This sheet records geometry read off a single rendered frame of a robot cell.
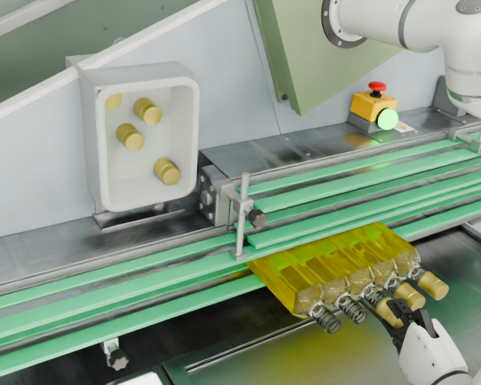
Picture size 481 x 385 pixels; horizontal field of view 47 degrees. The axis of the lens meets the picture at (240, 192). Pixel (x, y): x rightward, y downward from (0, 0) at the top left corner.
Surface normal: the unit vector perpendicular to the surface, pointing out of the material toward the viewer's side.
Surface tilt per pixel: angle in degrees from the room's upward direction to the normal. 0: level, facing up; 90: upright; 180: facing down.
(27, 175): 0
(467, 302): 90
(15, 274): 90
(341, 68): 4
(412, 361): 108
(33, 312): 90
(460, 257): 90
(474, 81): 53
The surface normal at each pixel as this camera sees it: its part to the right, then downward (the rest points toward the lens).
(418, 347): -0.96, -0.01
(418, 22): -0.85, 0.06
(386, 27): -0.83, 0.42
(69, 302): 0.07, -0.86
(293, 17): 0.55, 0.42
